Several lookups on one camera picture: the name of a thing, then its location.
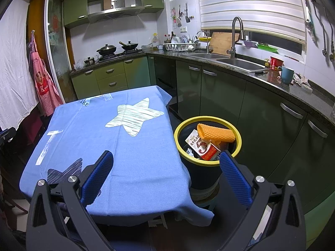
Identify red and white milk carton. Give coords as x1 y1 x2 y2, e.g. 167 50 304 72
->
185 129 222 161

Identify red container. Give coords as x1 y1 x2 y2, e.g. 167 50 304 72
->
269 56 284 70

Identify dark green base cabinet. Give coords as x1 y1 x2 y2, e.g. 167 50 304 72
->
147 54 335 215

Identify white hanging sheet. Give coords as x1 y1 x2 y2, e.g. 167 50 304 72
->
0 0 40 131

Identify light green base cabinet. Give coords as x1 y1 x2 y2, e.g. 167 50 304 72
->
70 55 155 102

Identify black built-in appliance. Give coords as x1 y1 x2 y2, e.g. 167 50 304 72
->
154 58 177 92

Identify tall chrome faucet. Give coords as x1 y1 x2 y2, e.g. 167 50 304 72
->
226 16 244 59

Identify black wok with lid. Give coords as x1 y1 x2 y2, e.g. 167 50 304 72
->
96 44 117 56

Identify steel range hood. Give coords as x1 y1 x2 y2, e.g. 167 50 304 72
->
87 0 145 23

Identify yellow-rimmed dark bin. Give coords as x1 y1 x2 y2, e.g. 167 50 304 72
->
174 116 242 190

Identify steel kitchen sink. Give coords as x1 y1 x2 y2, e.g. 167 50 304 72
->
187 52 269 73

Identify green upper cabinets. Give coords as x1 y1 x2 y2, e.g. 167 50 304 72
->
63 0 165 29

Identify crumpled rag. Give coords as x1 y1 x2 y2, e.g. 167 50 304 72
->
292 74 313 93

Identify small chrome faucet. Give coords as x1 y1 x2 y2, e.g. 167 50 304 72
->
196 31 210 54

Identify dish rack with dishes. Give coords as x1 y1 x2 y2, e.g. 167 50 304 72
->
163 36 197 52

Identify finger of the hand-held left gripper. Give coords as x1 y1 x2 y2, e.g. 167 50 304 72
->
0 127 17 147

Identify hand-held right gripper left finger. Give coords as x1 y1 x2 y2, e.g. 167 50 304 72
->
26 150 114 251

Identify white window blind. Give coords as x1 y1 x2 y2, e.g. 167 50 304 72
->
196 0 307 40

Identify hanging brush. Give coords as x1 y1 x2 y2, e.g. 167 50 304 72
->
300 0 317 42

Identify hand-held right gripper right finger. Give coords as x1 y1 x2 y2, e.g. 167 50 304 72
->
218 150 307 251

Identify red checked apron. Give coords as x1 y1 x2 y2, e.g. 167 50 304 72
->
28 31 64 117

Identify blue printed tablecloth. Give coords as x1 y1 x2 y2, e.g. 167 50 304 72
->
19 85 215 227

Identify glass sliding door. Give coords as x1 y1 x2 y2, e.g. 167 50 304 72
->
44 0 76 105

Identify black wok with handle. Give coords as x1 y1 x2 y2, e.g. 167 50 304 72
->
119 41 139 51

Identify green tray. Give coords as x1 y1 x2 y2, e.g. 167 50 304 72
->
256 44 278 53

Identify teal mug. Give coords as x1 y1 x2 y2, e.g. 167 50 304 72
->
277 66 295 85

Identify gas stove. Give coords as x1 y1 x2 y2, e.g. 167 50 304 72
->
97 48 146 63

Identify wooden cutting board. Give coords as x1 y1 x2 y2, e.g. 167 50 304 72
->
209 32 240 55

